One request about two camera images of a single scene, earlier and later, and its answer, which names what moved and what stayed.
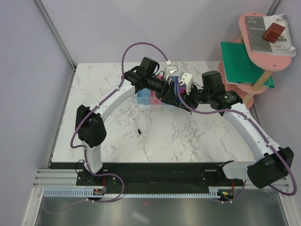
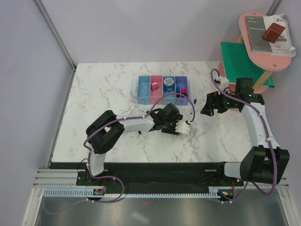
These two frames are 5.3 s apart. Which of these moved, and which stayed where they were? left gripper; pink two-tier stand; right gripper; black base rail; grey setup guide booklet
Moved: left gripper; right gripper
Stayed: black base rail; pink two-tier stand; grey setup guide booklet
